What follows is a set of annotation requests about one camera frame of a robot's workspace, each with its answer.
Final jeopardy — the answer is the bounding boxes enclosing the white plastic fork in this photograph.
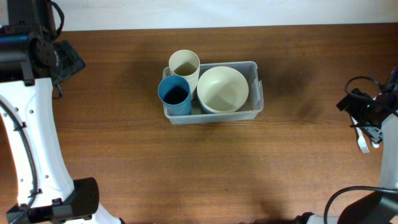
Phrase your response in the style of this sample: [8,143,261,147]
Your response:
[354,127,369,154]

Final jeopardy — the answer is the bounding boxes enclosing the blue cup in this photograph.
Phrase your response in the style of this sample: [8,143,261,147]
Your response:
[165,103,192,116]
[158,75,191,108]

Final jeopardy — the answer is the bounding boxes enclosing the cream cup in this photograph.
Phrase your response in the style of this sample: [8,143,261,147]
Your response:
[188,76,199,100]
[169,50,200,81]

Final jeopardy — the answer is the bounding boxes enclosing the cream bowl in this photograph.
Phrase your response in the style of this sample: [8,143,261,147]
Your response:
[197,66,249,113]

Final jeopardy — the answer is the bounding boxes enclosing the blue bowl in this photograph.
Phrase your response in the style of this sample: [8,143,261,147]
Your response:
[195,100,207,114]

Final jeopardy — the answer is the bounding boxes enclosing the white plastic spoon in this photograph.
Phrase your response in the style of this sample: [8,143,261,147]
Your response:
[369,138,380,148]

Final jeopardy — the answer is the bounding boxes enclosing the cream cup front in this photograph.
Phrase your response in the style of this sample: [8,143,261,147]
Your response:
[188,76,199,100]

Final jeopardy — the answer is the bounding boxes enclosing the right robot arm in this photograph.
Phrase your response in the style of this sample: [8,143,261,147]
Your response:
[293,68,397,224]

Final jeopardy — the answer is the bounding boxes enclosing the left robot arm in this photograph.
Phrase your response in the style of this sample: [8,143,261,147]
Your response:
[1,0,121,223]

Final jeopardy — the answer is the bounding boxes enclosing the clear plastic storage container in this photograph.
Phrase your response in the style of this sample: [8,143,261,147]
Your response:
[164,61,264,124]

